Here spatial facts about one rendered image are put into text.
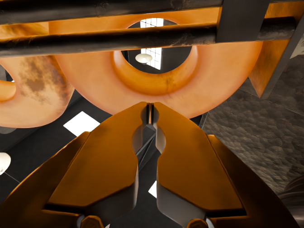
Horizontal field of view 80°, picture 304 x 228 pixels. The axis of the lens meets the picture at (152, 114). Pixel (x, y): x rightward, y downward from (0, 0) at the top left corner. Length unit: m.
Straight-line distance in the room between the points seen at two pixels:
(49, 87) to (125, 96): 0.07
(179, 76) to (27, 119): 0.17
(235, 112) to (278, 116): 0.09
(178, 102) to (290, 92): 0.26
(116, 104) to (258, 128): 0.43
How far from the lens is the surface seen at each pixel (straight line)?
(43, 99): 0.20
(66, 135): 9.16
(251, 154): 0.62
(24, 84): 0.20
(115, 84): 0.16
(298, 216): 0.51
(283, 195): 0.57
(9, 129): 3.06
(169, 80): 0.18
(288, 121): 0.51
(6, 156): 5.23
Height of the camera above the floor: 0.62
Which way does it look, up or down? 49 degrees up
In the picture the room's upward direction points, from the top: 178 degrees counter-clockwise
